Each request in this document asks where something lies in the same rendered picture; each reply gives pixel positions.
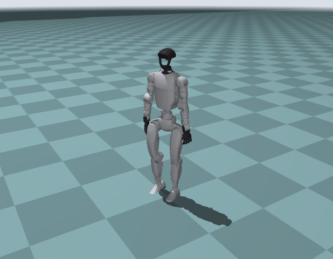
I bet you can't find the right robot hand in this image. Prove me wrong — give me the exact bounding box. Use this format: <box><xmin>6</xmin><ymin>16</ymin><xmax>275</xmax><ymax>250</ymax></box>
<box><xmin>143</xmin><ymin>116</ymin><xmax>150</xmax><ymax>134</ymax></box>

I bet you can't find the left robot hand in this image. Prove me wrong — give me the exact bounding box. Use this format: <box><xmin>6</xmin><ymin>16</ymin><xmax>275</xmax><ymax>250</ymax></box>
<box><xmin>182</xmin><ymin>126</ymin><xmax>192</xmax><ymax>145</ymax></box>

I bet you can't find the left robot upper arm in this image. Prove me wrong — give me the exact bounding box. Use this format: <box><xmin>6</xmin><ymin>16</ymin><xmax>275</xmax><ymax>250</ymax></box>
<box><xmin>175</xmin><ymin>76</ymin><xmax>188</xmax><ymax>110</ymax></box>

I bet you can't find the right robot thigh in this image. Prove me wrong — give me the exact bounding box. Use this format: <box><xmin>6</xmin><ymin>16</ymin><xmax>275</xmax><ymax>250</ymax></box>
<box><xmin>147</xmin><ymin>120</ymin><xmax>164</xmax><ymax>162</ymax></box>

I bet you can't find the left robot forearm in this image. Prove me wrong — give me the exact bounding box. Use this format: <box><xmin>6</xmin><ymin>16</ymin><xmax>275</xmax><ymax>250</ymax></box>
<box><xmin>180</xmin><ymin>102</ymin><xmax>190</xmax><ymax>131</ymax></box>

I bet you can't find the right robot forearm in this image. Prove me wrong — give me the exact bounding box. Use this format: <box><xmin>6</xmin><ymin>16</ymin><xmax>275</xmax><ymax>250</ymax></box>
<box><xmin>143</xmin><ymin>100</ymin><xmax>152</xmax><ymax>120</ymax></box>

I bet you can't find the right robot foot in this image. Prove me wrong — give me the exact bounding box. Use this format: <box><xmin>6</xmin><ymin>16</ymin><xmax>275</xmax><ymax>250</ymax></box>
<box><xmin>149</xmin><ymin>180</ymin><xmax>165</xmax><ymax>194</ymax></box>

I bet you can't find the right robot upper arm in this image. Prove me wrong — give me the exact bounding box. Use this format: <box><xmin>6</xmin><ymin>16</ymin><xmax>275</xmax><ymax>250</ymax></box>
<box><xmin>143</xmin><ymin>72</ymin><xmax>155</xmax><ymax>103</ymax></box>

